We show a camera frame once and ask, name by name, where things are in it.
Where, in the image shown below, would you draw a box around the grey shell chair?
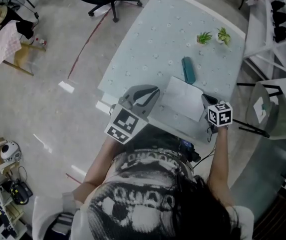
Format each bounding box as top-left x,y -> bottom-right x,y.
237,81 -> 286,141

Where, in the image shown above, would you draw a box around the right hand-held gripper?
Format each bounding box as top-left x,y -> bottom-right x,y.
201,93 -> 234,135

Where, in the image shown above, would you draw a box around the teal case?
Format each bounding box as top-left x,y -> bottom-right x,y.
181,56 -> 197,85

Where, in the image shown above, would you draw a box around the white tag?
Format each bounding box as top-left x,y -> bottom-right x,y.
252,96 -> 270,124

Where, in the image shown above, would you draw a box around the pink checkered cloth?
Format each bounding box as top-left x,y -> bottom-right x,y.
0,19 -> 23,84

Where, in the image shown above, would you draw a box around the spiky green potted plant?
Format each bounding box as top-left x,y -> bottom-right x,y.
196,31 -> 213,46

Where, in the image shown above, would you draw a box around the black garment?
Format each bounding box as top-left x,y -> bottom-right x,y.
6,7 -> 35,40

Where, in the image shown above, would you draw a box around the person's left forearm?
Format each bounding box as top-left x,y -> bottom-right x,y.
81,135 -> 124,187

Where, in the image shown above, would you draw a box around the small red-capped bottle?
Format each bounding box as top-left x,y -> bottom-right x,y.
33,34 -> 47,47

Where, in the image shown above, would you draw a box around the black waist-worn device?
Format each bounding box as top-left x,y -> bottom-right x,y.
178,138 -> 201,163

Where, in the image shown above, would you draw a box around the white paper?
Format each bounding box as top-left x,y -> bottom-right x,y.
161,76 -> 205,123

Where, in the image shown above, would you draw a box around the white round helmet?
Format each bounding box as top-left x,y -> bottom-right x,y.
0,140 -> 22,163

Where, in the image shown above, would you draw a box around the white black-printed T-shirt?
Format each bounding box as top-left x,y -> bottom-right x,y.
31,148 -> 255,240

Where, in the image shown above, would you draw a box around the black cable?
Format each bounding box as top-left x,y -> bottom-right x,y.
194,133 -> 219,170

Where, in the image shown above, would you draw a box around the variegated leafy potted plant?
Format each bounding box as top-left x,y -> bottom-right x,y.
216,26 -> 232,46

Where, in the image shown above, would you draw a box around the pale floral tablecloth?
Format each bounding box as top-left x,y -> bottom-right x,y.
97,0 -> 246,145

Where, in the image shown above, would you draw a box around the person's dark trousers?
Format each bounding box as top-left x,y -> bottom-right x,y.
139,130 -> 184,155

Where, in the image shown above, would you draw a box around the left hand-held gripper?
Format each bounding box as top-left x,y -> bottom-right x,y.
104,84 -> 161,145

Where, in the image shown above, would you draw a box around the person's right forearm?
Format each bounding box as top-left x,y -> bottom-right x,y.
207,125 -> 231,186

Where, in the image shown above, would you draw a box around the black and yellow device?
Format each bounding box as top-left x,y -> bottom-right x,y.
8,179 -> 34,205

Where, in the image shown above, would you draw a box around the wooden stool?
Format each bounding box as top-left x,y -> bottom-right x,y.
2,42 -> 46,77

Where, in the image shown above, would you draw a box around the white metal shelf rack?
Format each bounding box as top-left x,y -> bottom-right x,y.
243,0 -> 286,80

